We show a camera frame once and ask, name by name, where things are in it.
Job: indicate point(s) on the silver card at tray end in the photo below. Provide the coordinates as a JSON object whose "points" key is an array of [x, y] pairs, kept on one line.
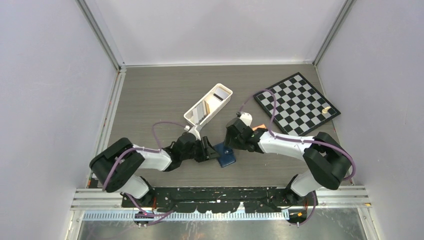
{"points": [[221, 94]]}

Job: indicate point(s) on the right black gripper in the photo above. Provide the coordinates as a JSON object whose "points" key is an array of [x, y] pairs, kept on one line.
{"points": [[229, 141]]}

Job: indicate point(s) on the red orange card pack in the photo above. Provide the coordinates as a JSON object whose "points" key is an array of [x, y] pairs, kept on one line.
{"points": [[262, 126]]}

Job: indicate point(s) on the blue card holder wallet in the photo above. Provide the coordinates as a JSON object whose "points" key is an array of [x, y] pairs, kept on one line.
{"points": [[226, 155]]}

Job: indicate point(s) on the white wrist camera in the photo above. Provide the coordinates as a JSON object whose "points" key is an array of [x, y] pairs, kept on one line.
{"points": [[245, 117], [194, 130]]}

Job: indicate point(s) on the aluminium frame rail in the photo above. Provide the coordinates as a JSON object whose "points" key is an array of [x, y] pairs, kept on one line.
{"points": [[95, 199]]}

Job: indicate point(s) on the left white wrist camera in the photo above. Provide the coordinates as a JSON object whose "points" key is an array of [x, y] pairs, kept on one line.
{"points": [[194, 130]]}

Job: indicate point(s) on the grey cards in tray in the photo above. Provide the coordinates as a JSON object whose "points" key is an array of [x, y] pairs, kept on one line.
{"points": [[200, 112]]}

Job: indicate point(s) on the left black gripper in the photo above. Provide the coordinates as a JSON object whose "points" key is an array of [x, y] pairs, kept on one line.
{"points": [[207, 152]]}

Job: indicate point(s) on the white plastic tray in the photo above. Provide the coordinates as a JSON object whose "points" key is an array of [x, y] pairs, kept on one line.
{"points": [[215, 105]]}

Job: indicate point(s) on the black white chessboard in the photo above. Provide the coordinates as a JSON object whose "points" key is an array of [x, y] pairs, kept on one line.
{"points": [[297, 105]]}

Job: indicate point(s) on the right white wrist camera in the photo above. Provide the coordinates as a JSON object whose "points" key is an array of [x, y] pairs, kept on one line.
{"points": [[245, 117]]}

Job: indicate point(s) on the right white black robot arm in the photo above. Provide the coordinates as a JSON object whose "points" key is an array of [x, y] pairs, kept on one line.
{"points": [[328, 163]]}

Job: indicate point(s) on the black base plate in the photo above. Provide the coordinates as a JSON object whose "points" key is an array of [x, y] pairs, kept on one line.
{"points": [[268, 199]]}

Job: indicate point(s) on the beige chess piece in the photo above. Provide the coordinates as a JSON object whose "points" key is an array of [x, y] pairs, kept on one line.
{"points": [[326, 110]]}

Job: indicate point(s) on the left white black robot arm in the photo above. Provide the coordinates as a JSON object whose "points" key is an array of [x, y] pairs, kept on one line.
{"points": [[116, 166]]}

